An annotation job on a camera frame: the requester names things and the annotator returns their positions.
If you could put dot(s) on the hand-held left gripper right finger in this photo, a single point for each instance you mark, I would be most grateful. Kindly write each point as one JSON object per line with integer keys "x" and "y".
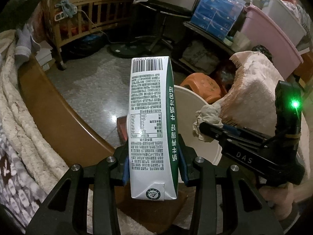
{"x": 183, "y": 173}

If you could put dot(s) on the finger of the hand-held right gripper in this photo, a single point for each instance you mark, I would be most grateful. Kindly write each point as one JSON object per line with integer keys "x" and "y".
{"x": 232, "y": 127}
{"x": 210, "y": 130}

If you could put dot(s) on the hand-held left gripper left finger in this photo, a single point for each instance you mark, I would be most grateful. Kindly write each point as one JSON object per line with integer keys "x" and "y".
{"x": 126, "y": 170}

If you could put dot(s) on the beige tissue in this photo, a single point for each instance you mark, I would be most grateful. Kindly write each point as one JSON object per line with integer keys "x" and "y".
{"x": 207, "y": 113}

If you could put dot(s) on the white round trash bin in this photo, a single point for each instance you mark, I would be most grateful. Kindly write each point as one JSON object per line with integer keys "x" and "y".
{"x": 190, "y": 117}

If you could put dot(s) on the white green milk carton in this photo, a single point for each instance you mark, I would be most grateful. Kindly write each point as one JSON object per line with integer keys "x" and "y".
{"x": 149, "y": 117}

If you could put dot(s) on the red box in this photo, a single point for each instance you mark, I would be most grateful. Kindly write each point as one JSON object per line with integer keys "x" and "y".
{"x": 121, "y": 129}

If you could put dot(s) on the pink fluffy blanket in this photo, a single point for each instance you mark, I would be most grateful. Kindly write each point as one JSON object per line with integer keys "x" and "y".
{"x": 254, "y": 83}

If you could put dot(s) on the orange plastic stool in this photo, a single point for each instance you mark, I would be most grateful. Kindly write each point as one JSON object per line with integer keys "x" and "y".
{"x": 200, "y": 80}

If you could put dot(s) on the grey bag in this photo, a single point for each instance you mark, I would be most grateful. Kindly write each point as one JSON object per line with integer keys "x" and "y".
{"x": 200, "y": 56}

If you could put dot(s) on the pink storage bin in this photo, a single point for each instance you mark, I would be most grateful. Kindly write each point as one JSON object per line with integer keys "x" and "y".
{"x": 269, "y": 36}

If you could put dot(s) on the patterned grey maroon fleece blanket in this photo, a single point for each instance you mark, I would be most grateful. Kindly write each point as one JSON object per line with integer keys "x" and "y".
{"x": 14, "y": 183}

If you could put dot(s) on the cream shaggy blanket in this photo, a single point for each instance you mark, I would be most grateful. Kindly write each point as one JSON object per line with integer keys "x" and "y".
{"x": 24, "y": 117}

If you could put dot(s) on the black round fan base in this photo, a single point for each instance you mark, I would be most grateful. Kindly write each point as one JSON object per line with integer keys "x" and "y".
{"x": 127, "y": 50}

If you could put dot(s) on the blue tissue pack bundle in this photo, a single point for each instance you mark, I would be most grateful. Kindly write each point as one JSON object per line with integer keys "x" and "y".
{"x": 215, "y": 12}

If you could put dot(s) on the white storage bin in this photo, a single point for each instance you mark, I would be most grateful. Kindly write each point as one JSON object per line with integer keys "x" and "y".
{"x": 283, "y": 14}

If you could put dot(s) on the black bag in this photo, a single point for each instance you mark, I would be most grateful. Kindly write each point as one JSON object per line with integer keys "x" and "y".
{"x": 88, "y": 44}

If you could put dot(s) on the stack of white books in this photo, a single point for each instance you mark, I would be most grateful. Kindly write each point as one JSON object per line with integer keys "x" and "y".
{"x": 45, "y": 53}

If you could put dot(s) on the wooden baby crib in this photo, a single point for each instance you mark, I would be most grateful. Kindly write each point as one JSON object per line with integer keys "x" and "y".
{"x": 73, "y": 29}

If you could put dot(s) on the white grey sock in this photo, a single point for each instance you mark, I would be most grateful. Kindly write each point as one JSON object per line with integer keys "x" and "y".
{"x": 23, "y": 44}

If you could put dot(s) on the teal cloth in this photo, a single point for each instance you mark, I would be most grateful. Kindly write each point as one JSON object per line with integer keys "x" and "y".
{"x": 67, "y": 8}

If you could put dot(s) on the dark green pillow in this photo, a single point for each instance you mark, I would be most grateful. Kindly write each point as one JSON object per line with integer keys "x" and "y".
{"x": 22, "y": 7}

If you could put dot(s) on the wooden bed frame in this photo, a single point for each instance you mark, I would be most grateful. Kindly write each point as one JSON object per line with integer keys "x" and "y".
{"x": 61, "y": 107}

